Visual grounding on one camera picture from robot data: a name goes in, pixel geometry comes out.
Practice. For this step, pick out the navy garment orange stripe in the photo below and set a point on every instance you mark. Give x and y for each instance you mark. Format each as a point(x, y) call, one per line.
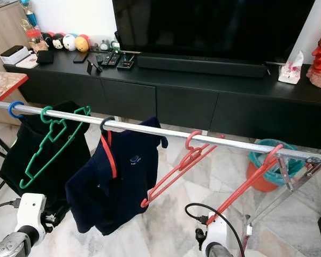
point(112, 198)

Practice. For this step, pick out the red plastic hanger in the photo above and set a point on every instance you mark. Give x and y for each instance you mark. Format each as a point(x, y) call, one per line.
point(249, 182)
point(182, 166)

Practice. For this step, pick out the green plastic hanger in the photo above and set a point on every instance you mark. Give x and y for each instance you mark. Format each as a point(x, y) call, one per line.
point(53, 135)

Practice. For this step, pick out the black shirt yellow logo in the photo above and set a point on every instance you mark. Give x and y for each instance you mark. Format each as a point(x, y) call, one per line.
point(16, 166)

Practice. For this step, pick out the orange bin teal liner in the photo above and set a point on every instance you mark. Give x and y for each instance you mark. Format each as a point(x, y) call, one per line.
point(257, 176)

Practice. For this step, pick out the silver metal clothes rack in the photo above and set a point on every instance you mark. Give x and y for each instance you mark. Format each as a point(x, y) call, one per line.
point(182, 135)

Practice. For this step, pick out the marble table red edge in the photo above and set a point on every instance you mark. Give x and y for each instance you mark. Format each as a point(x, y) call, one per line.
point(5, 83)

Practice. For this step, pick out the black remote holder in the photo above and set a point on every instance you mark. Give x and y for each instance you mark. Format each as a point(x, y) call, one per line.
point(94, 67)

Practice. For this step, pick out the white pink pouch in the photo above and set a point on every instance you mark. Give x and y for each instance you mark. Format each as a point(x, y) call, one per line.
point(28, 63)

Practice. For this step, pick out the black wallet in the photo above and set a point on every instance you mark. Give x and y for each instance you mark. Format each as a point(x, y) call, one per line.
point(44, 58)

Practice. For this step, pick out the black smartphone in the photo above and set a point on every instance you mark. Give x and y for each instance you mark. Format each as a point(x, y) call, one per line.
point(81, 58)

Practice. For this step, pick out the black remote control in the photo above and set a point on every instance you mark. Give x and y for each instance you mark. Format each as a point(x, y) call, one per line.
point(108, 59)

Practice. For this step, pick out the white cardboard box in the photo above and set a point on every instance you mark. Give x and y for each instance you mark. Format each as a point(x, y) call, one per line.
point(14, 55)

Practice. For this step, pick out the small black box device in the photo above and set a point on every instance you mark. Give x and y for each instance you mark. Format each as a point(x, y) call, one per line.
point(125, 63)

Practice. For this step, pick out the black soundbar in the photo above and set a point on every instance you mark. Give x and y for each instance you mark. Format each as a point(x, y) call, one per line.
point(200, 66)

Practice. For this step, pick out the orange bear plush toy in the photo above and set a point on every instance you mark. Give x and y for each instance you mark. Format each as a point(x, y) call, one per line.
point(82, 44)

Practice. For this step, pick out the white duck plush toy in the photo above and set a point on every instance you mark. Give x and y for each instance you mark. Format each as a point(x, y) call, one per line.
point(69, 43)

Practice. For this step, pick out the black red mouse plush toy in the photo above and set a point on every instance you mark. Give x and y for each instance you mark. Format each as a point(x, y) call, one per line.
point(47, 42)

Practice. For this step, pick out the grey totoro figurine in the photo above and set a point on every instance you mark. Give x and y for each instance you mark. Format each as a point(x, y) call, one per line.
point(104, 46)

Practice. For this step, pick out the clear jar red lid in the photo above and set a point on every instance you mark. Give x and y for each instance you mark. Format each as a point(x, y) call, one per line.
point(33, 40)

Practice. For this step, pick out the light wood cabinet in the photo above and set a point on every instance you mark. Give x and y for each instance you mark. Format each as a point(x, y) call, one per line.
point(5, 37)

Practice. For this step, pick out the white tissue box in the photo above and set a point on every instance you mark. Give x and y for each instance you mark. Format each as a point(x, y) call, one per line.
point(290, 73)

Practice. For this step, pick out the gold trophy blue ball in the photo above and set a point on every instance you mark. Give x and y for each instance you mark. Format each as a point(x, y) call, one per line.
point(29, 16)

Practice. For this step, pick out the black flat television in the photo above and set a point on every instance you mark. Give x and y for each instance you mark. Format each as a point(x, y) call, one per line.
point(208, 27)

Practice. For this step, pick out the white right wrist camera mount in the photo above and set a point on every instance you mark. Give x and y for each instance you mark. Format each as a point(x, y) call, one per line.
point(215, 234)

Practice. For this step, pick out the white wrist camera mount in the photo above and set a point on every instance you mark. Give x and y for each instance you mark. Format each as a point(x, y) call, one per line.
point(215, 234)
point(32, 212)

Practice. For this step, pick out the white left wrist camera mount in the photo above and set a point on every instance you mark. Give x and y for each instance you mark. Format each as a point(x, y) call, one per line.
point(32, 212)

